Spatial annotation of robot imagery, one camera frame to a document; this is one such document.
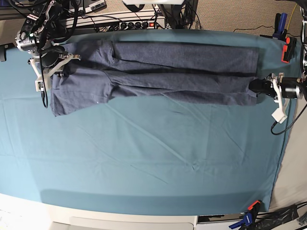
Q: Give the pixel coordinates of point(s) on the orange blue clamp bottom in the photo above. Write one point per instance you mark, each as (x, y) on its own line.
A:
(249, 217)

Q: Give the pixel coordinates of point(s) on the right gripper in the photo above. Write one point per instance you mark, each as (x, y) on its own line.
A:
(53, 61)

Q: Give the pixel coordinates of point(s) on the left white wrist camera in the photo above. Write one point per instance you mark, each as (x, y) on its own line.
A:
(279, 115)

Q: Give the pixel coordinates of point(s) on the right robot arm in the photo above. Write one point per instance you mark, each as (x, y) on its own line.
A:
(49, 24)

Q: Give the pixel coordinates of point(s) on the blue-grey heathered T-shirt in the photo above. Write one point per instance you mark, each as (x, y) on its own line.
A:
(193, 73)

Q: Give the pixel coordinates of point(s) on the orange black clamp top right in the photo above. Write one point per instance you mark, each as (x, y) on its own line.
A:
(288, 49)

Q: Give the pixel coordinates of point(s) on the teal table cloth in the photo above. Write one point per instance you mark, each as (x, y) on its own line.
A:
(141, 155)

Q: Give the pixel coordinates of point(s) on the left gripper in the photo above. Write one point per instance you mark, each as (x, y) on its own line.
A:
(263, 86)

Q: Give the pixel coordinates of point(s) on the black clamp left edge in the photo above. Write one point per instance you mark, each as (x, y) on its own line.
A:
(3, 50)

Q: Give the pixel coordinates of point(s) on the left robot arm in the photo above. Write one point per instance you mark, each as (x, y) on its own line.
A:
(281, 88)

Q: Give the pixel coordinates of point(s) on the white power strip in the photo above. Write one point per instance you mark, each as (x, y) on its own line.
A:
(158, 23)

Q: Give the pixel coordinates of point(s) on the white overhead camera mount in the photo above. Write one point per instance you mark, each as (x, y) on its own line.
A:
(167, 2)

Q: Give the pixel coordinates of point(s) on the black plastic bag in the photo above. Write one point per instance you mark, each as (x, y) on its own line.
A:
(277, 218)

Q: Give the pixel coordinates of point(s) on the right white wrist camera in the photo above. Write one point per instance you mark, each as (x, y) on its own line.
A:
(39, 85)

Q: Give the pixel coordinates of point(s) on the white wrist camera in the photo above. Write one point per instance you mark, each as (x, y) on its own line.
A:
(39, 85)
(279, 115)

